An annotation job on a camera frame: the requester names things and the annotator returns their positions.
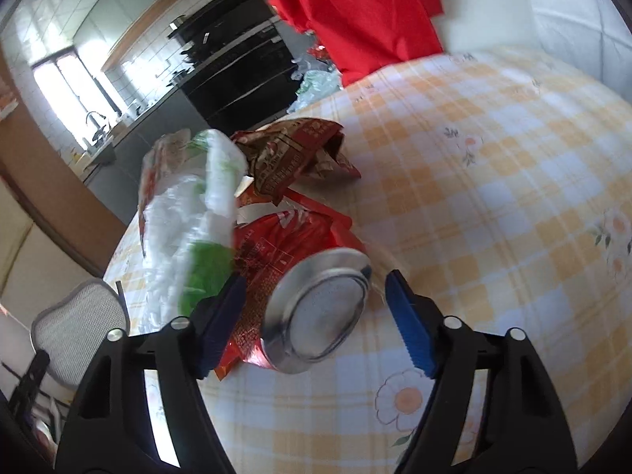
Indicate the grey mesh office chair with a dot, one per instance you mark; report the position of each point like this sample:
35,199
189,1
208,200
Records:
79,326

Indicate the beige refrigerator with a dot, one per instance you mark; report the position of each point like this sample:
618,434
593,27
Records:
29,256

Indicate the black built-in oven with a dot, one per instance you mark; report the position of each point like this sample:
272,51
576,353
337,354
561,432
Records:
247,94

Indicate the red hanging apron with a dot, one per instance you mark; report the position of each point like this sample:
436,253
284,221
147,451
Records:
355,10

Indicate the steel kitchen faucet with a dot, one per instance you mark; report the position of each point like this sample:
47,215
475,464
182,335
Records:
90,117

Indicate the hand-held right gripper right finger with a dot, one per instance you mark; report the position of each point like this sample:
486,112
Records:
410,321

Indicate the white green plastic bag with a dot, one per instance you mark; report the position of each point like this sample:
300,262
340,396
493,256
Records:
173,217

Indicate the wall poster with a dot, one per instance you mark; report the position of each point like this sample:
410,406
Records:
7,101

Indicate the checked floral tablecloth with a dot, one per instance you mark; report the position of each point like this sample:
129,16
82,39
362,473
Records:
493,182

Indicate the wooden door frame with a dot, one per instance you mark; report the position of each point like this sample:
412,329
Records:
39,182

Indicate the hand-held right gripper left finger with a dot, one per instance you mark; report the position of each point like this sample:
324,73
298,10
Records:
222,326

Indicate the kitchen window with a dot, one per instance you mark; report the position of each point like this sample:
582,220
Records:
64,79

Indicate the black range hood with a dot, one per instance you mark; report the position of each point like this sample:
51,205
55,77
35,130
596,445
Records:
222,15

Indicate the dark red snack wrapper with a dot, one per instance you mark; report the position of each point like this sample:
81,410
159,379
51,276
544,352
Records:
286,158

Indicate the grey lower kitchen cabinets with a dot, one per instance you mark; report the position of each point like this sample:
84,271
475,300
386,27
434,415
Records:
138,168

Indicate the crumpled plastic bags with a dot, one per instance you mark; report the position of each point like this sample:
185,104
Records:
316,86

